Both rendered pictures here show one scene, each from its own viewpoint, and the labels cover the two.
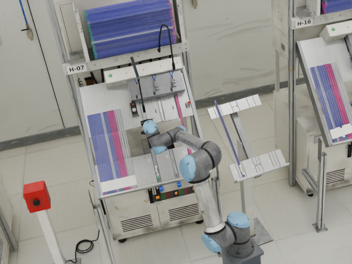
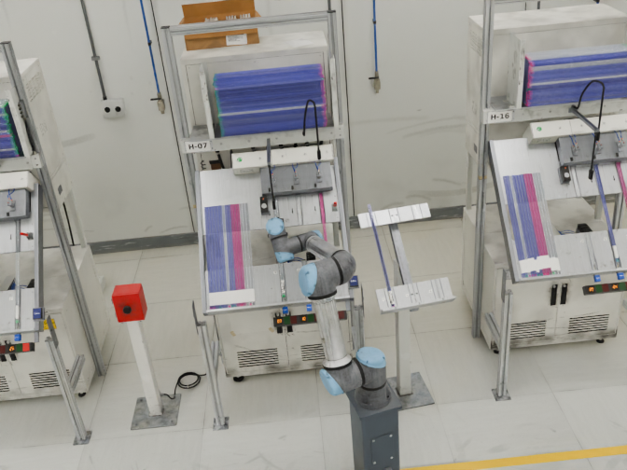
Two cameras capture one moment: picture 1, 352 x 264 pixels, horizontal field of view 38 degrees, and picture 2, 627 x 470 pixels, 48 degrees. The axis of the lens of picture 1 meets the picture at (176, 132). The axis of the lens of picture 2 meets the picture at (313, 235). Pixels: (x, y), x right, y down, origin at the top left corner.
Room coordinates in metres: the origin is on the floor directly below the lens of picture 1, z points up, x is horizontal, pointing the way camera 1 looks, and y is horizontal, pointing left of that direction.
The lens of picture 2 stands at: (-0.24, -0.30, 2.56)
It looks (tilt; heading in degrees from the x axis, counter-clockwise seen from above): 29 degrees down; 6
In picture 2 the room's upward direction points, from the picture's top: 5 degrees counter-clockwise
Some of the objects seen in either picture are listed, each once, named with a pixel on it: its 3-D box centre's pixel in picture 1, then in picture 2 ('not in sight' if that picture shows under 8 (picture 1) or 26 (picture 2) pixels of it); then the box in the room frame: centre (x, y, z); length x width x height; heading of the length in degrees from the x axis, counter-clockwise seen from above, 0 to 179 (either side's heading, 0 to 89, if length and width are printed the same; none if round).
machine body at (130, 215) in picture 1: (149, 176); (284, 299); (3.03, 0.25, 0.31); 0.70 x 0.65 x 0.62; 97
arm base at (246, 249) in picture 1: (240, 241); (372, 387); (1.96, -0.25, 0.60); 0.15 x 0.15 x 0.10
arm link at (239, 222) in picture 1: (237, 226); (369, 366); (1.96, -0.25, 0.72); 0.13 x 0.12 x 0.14; 119
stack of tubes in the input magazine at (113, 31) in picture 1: (131, 26); (271, 100); (2.92, 0.17, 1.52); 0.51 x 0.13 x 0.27; 97
